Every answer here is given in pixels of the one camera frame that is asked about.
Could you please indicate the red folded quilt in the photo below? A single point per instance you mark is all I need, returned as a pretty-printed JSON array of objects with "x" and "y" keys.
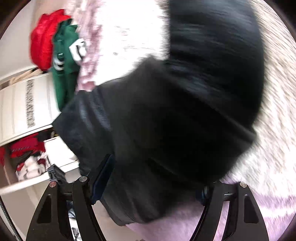
[{"x": 41, "y": 48}]

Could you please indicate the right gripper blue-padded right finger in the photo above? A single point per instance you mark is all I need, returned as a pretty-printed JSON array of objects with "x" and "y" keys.
[{"x": 244, "y": 220}]

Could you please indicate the white wardrobe drawer unit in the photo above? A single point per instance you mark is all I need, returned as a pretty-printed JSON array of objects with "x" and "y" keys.
[{"x": 34, "y": 169}]

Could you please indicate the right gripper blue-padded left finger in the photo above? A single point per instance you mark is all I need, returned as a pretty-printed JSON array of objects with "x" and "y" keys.
[{"x": 51, "y": 220}]

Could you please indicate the floral bed blanket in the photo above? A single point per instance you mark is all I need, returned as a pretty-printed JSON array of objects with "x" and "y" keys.
[{"x": 128, "y": 32}]

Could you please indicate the black leather jacket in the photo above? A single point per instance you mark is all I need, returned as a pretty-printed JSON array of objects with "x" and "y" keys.
[{"x": 173, "y": 125}]

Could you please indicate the red hanging clothes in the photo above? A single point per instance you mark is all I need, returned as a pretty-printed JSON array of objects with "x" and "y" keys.
[{"x": 32, "y": 143}]

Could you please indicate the green striped folded garment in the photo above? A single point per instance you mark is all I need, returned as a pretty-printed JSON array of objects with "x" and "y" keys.
[{"x": 68, "y": 53}]

